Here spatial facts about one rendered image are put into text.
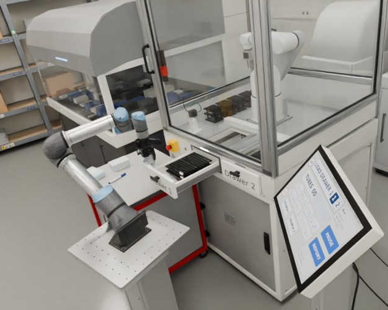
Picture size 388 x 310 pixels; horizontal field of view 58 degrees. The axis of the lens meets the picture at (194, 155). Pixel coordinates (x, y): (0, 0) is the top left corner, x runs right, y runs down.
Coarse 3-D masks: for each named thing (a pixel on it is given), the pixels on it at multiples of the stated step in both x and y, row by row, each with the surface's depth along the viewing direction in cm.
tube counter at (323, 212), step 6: (312, 192) 128; (318, 192) 125; (312, 198) 126; (318, 198) 123; (318, 204) 121; (324, 204) 118; (318, 210) 119; (324, 210) 117; (324, 216) 115; (330, 216) 112; (324, 222) 114
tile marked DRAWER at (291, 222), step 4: (292, 216) 132; (288, 220) 133; (292, 220) 131; (288, 224) 132; (292, 224) 130; (296, 224) 127; (288, 228) 130; (292, 228) 128; (296, 228) 126; (292, 232) 127
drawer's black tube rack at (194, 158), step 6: (186, 156) 215; (192, 156) 214; (198, 156) 212; (180, 162) 209; (186, 162) 208; (192, 162) 206; (198, 162) 205; (204, 162) 204; (174, 168) 204; (180, 168) 203; (186, 168) 202; (192, 168) 200; (198, 168) 206; (174, 174) 203; (186, 174) 196
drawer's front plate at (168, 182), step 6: (150, 168) 202; (150, 174) 205; (156, 174) 197; (162, 174) 194; (150, 180) 209; (162, 180) 194; (168, 180) 187; (168, 186) 190; (174, 186) 186; (168, 192) 193; (174, 192) 188; (174, 198) 190
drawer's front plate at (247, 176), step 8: (224, 160) 197; (224, 168) 198; (232, 168) 191; (240, 168) 186; (224, 176) 201; (232, 176) 194; (240, 176) 188; (248, 176) 182; (256, 176) 177; (240, 184) 191; (248, 184) 185; (256, 184) 179; (256, 192) 182
